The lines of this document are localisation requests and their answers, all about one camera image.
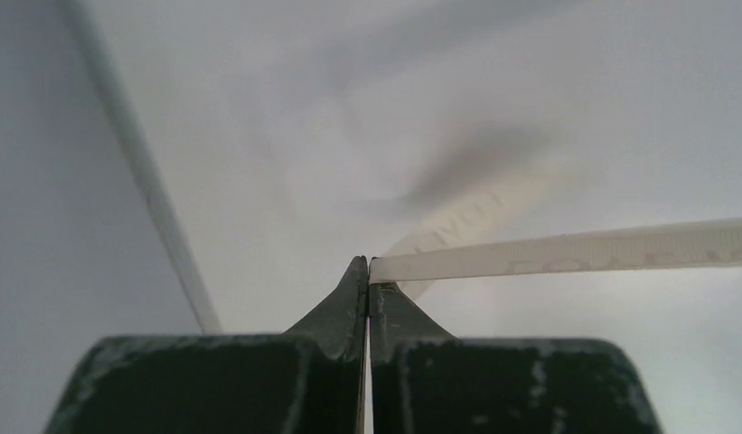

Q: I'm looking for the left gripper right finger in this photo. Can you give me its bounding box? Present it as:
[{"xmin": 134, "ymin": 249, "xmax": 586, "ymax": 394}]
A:
[{"xmin": 369, "ymin": 283, "xmax": 662, "ymax": 433}]

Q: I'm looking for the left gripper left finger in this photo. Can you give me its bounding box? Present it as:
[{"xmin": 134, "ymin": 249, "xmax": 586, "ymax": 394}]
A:
[{"xmin": 45, "ymin": 256, "xmax": 368, "ymax": 433}]

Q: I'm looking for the cream braided rope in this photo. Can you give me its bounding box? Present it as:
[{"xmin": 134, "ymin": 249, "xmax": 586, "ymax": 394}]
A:
[{"xmin": 369, "ymin": 161, "xmax": 742, "ymax": 301}]

